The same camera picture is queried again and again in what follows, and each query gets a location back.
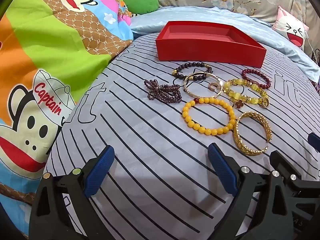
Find grey striped bedsheet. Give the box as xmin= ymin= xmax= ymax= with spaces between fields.
xmin=42 ymin=32 xmax=320 ymax=240

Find thin gold bangle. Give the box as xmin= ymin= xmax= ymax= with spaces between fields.
xmin=184 ymin=73 xmax=223 ymax=98

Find cat face pillow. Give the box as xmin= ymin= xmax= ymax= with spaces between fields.
xmin=272 ymin=5 xmax=310 ymax=52

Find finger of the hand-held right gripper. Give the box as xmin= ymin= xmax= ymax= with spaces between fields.
xmin=308 ymin=133 xmax=320 ymax=153
xmin=271 ymin=151 xmax=320 ymax=189

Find opaque yellow bead bracelet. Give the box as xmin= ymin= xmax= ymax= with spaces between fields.
xmin=182 ymin=97 xmax=236 ymax=136

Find light blue pillow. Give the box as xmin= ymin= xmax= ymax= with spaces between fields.
xmin=130 ymin=5 xmax=320 ymax=83

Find red cardboard box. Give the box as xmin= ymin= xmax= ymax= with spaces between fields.
xmin=155 ymin=21 xmax=267 ymax=69

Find woven gold cuff bangle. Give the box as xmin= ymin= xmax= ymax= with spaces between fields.
xmin=233 ymin=111 xmax=272 ymax=157

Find purple garnet bead bracelet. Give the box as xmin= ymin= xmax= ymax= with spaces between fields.
xmin=144 ymin=79 xmax=182 ymax=103

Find green cushion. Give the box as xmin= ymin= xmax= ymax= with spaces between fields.
xmin=121 ymin=0 xmax=160 ymax=15

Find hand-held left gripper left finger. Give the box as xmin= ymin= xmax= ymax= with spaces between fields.
xmin=29 ymin=145 xmax=120 ymax=240

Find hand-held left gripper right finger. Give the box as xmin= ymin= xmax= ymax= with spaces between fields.
xmin=208 ymin=143 xmax=295 ymax=240

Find translucent yellow bead bracelet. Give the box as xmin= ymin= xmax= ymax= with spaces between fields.
xmin=223 ymin=79 xmax=269 ymax=104

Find dark red bead bracelet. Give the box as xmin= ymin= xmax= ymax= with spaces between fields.
xmin=241 ymin=69 xmax=272 ymax=90

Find dark bead bracelet gold charms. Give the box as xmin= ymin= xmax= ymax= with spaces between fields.
xmin=171 ymin=62 xmax=213 ymax=82

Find white cable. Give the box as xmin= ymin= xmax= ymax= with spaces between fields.
xmin=308 ymin=36 xmax=318 ymax=60

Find cartoon monkey blanket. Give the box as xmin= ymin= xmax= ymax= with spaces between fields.
xmin=0 ymin=0 xmax=134 ymax=230

